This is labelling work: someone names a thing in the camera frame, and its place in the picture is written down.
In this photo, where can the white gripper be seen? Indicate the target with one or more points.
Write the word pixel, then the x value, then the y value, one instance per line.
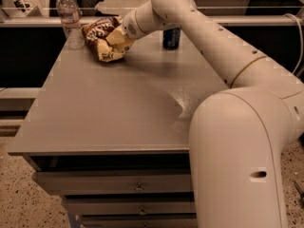
pixel 129 26

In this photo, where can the grey drawer cabinet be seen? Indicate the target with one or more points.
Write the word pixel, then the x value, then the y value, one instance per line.
pixel 132 114

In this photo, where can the top grey drawer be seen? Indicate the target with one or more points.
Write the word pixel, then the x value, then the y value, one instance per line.
pixel 114 182

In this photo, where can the grey drawer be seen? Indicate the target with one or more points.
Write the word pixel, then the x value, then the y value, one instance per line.
pixel 114 182
pixel 147 221
pixel 131 206

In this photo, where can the bottom grey drawer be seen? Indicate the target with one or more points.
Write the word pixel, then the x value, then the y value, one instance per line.
pixel 147 221

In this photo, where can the middle grey drawer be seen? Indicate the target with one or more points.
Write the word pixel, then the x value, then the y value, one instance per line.
pixel 131 206

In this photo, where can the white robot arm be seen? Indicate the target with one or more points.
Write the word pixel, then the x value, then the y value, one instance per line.
pixel 236 136

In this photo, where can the clear plastic water bottle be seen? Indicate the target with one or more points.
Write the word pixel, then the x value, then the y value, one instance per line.
pixel 70 19

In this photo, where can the brown yellow chip bag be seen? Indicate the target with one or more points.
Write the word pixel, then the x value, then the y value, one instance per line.
pixel 95 34

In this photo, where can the blue soda can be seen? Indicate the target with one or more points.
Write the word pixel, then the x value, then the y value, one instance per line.
pixel 171 38

